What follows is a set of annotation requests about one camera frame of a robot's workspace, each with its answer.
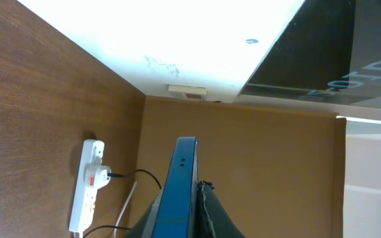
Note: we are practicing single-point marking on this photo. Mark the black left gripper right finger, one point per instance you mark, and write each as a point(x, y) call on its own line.
point(212, 221)

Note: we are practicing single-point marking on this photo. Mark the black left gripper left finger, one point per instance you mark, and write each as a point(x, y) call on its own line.
point(145, 226)

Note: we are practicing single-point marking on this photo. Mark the blue Galaxy smartphone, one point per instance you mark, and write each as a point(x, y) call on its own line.
point(176, 213)

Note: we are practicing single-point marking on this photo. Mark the white charger plug adapter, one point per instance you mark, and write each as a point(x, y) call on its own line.
point(96, 176)

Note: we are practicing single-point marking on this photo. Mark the white power strip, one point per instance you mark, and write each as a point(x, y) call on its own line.
point(83, 207)

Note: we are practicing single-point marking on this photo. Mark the dark glass window panel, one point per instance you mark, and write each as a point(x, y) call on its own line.
point(330, 52)

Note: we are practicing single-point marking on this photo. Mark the beige wall socket plate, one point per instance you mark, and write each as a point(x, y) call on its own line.
point(187, 92)

